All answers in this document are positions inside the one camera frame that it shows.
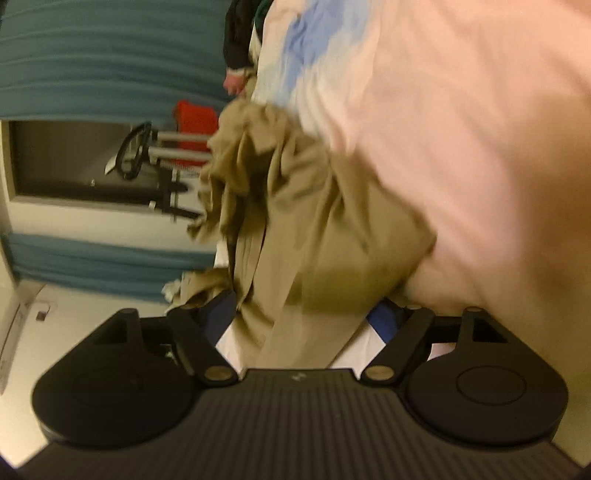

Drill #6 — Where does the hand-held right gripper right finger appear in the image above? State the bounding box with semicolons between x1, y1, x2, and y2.
361;300;509;385

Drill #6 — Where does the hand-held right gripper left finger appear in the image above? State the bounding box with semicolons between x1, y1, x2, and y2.
92;291;238;386

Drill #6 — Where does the beige garment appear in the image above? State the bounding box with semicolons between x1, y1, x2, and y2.
164;99;437;370

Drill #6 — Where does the white and black chair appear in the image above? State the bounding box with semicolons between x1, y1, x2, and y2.
148;168;208;222

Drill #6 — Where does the red box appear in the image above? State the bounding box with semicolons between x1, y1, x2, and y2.
173;100;220;153

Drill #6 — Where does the pastel bed blanket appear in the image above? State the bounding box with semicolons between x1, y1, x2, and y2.
215;0;591;370

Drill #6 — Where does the dark window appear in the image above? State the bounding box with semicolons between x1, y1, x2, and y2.
9;120;208;206

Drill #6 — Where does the pink garment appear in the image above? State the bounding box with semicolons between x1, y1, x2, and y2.
223;69;247;95

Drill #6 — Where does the black garment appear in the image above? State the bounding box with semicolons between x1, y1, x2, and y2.
223;0;264;70

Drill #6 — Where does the wide teal curtain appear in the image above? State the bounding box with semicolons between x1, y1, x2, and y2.
0;9;229;121

